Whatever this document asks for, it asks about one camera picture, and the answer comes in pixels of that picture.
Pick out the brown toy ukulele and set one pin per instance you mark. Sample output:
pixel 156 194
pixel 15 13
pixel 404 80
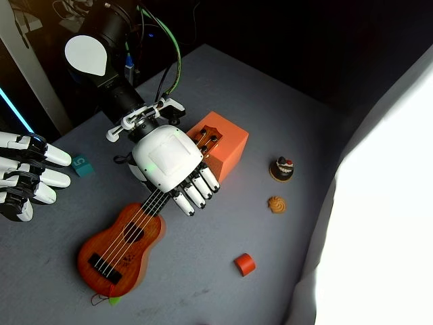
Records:
pixel 115 250

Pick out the large orange cube block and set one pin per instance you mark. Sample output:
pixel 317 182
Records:
pixel 233 142

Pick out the teal number five block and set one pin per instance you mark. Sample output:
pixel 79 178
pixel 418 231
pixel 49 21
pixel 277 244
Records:
pixel 83 166

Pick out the grey table cloth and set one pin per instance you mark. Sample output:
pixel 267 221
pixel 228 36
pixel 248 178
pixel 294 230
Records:
pixel 203 254

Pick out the chocolate toy cake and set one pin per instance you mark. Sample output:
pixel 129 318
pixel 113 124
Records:
pixel 281 169

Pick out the swirl toy cookie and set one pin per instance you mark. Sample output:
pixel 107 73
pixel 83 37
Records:
pixel 277 205

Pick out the small red arch block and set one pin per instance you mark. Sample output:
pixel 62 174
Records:
pixel 245 264

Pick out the cyan light strip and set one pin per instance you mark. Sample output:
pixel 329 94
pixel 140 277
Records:
pixel 17 110

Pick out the white frame post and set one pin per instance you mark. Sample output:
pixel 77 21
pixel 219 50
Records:
pixel 34 67

